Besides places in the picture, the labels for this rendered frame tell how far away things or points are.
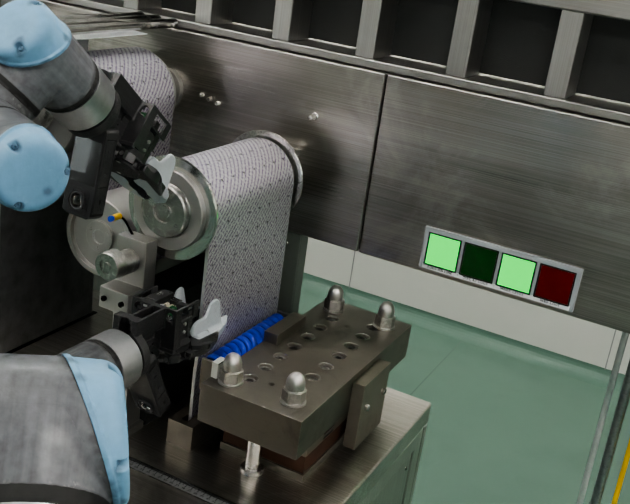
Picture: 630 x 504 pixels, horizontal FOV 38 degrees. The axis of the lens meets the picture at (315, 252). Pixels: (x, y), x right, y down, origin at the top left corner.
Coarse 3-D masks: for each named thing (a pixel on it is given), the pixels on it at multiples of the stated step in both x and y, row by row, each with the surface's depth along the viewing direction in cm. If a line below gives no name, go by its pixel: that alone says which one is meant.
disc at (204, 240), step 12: (156, 156) 126; (180, 168) 125; (192, 168) 124; (204, 180) 124; (204, 192) 124; (132, 204) 130; (216, 204) 124; (132, 216) 131; (216, 216) 124; (204, 228) 126; (204, 240) 126; (168, 252) 129; (180, 252) 128; (192, 252) 128
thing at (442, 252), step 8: (432, 240) 145; (440, 240) 145; (448, 240) 144; (432, 248) 146; (440, 248) 145; (448, 248) 144; (456, 248) 144; (432, 256) 146; (440, 256) 145; (448, 256) 145; (456, 256) 144; (432, 264) 146; (440, 264) 146; (448, 264) 145
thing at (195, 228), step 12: (180, 180) 124; (192, 180) 124; (192, 192) 124; (192, 204) 124; (204, 204) 124; (192, 216) 125; (204, 216) 125; (144, 228) 129; (192, 228) 125; (168, 240) 128; (180, 240) 127; (192, 240) 126
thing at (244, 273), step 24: (288, 216) 147; (240, 240) 135; (264, 240) 142; (216, 264) 130; (240, 264) 137; (264, 264) 144; (216, 288) 132; (240, 288) 139; (264, 288) 146; (240, 312) 141; (264, 312) 149
